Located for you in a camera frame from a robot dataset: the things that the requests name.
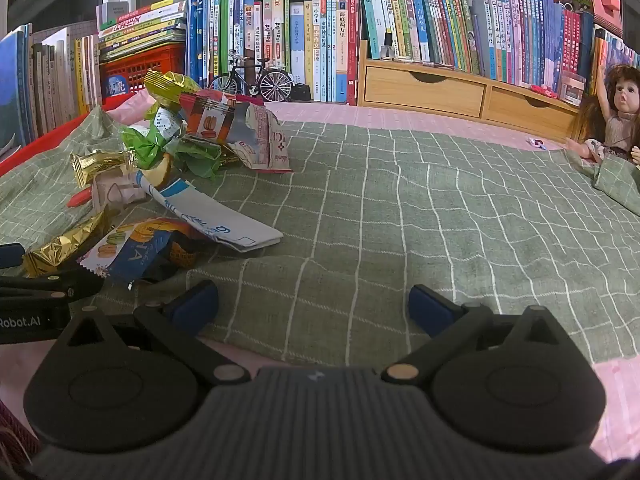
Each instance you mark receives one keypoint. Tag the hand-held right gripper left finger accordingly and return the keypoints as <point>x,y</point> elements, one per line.
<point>195,302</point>

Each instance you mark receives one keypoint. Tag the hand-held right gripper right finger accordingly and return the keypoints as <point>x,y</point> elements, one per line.
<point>430,310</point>

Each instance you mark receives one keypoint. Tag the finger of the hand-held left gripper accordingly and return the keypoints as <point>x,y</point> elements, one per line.
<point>55,287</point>
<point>10,255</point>

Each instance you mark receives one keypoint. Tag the long gold snack wrapper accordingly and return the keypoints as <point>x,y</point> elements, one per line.
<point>60,247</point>

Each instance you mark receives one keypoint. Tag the macaron print snack wrapper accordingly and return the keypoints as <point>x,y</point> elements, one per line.
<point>127,255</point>

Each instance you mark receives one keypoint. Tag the white blue snack wrapper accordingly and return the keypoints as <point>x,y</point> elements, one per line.
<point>220,225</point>

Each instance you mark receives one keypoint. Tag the small red wrapper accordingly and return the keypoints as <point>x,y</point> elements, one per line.
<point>80,198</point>

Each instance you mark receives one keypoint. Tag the white pink snack wrapper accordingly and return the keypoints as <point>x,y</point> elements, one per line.
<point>115,192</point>

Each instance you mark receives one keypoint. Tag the small gold snack wrapper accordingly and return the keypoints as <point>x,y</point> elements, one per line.
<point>97,162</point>

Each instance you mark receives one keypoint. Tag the red white macaron snack wrapper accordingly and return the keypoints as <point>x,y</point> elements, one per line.
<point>250,135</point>

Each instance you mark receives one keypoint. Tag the gold green snack wrapper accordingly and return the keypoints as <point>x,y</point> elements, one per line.
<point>172,82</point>

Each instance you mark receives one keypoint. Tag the stack of books on crate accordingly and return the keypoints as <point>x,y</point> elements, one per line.
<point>142,25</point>

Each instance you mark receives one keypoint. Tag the row of tall standing books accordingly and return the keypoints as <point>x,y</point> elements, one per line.
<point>280,45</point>

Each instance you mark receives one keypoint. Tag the row of books on organizer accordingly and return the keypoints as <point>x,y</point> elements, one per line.
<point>450,20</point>

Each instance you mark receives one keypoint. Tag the row of books behind doll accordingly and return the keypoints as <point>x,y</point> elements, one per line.
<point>607,55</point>

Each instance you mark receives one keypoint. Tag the green checked blanket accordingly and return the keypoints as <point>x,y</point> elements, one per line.
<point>400,210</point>

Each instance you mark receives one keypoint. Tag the small toy on sheet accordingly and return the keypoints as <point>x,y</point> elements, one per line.
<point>537,143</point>

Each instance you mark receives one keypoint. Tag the wooden drawer organizer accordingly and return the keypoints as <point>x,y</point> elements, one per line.
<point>425,90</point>

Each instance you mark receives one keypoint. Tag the model bicycle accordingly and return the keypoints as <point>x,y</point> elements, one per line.
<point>260,82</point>

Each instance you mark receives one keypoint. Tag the small black bag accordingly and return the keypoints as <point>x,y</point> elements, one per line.
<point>301,92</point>

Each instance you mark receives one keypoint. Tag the red plastic crate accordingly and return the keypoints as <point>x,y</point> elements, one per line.
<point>150,65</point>

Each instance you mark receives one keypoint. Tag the small pink trinket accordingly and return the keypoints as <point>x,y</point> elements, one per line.
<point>544,91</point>

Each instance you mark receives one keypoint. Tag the small clear box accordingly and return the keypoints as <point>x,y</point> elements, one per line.
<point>570,91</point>

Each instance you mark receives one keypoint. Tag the nail polish bottle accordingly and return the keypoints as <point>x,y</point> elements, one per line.
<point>387,50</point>

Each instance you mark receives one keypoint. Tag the doll with brown hair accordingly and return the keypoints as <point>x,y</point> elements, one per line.
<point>622,105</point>

